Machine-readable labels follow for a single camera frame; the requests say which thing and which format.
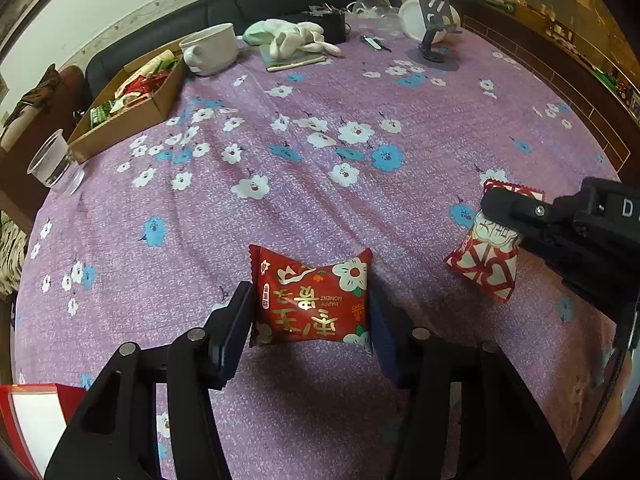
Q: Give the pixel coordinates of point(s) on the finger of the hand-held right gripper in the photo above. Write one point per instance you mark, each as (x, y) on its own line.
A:
(510, 210)

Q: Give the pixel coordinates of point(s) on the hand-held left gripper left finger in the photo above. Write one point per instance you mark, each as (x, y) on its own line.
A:
(235, 330)

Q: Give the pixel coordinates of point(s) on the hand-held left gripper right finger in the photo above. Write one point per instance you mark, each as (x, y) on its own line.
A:
(387, 345)

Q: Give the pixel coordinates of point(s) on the red white snack packet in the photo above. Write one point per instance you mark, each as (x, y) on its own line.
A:
(482, 262)

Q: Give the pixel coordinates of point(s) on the red flower print snack packet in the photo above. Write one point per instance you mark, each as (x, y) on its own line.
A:
(310, 305)

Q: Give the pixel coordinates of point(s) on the red box with white inside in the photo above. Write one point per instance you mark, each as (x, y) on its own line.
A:
(30, 420)

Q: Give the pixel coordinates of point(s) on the grey phone stand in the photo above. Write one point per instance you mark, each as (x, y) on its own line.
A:
(435, 60)

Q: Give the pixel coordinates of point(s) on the purple floral tablecloth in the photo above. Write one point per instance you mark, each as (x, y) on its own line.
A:
(320, 185)

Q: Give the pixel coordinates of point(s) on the dark wooden cabinet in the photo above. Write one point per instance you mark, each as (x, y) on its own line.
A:
(550, 20)

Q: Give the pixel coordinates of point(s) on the leaf patterned blanket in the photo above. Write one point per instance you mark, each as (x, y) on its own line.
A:
(10, 255)

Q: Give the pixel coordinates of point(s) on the brown cardboard box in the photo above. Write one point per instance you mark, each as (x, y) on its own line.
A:
(145, 110)

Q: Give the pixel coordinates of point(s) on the clear plastic cup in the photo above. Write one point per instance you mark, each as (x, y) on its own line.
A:
(52, 165)

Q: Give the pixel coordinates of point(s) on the clear glass bowl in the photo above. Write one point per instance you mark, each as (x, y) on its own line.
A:
(372, 2)

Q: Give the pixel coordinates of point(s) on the thin notebook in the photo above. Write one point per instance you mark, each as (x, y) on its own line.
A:
(300, 62)

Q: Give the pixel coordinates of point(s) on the black device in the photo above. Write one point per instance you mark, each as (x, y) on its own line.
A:
(330, 20)

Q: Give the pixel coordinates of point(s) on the pile of assorted packets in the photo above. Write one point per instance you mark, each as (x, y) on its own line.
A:
(135, 82)

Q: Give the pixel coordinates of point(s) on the brown armchair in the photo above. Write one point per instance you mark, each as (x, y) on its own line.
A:
(30, 130)

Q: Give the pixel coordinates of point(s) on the brown patterned cloth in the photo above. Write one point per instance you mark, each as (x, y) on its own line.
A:
(40, 90)

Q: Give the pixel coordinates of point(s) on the black leather sofa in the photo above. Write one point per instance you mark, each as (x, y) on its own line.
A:
(225, 5)

